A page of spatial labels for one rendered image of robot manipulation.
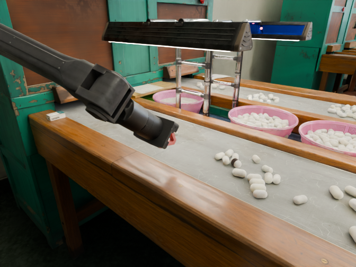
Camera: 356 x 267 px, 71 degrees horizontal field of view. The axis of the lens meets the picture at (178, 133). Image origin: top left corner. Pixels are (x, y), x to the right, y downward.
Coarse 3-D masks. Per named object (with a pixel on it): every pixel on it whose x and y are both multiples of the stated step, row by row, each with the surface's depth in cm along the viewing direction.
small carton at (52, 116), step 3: (60, 111) 99; (48, 114) 96; (51, 114) 96; (54, 114) 96; (57, 114) 96; (60, 114) 97; (63, 114) 98; (48, 117) 95; (51, 117) 95; (54, 117) 96; (57, 117) 96; (60, 117) 97; (63, 117) 98; (51, 120) 95
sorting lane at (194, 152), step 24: (96, 120) 103; (144, 144) 83; (192, 144) 83; (216, 144) 83; (240, 144) 83; (192, 168) 69; (216, 168) 69; (240, 168) 69; (288, 168) 69; (312, 168) 69; (336, 168) 69; (240, 192) 59; (288, 192) 59; (312, 192) 59; (288, 216) 52; (312, 216) 52; (336, 216) 52; (336, 240) 46
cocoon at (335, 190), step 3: (333, 186) 58; (336, 186) 58; (330, 189) 58; (333, 189) 58; (336, 189) 57; (339, 189) 57; (333, 192) 57; (336, 192) 56; (339, 192) 56; (342, 192) 56; (333, 195) 57; (336, 195) 56; (339, 195) 56; (342, 195) 56; (336, 198) 57; (339, 198) 56
